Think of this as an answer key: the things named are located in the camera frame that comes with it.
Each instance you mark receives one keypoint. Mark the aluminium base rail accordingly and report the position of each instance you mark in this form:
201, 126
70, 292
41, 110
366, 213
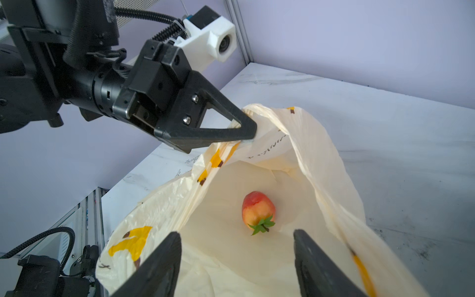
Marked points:
86, 220

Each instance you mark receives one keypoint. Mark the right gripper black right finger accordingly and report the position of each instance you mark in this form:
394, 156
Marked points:
318, 275

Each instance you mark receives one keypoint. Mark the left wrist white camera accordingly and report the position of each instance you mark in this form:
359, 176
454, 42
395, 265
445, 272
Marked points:
209, 37

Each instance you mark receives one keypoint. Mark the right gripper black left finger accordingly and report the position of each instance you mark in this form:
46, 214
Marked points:
158, 275

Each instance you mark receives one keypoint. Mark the cream banana print plastic bag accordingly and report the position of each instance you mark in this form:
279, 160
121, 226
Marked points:
237, 208

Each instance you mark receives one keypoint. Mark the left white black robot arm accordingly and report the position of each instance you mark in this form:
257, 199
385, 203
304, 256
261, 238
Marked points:
49, 36

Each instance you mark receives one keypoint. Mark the red yellow fake apple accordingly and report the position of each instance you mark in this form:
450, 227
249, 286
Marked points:
258, 212

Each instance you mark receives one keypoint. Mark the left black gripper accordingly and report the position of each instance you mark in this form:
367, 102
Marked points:
157, 95

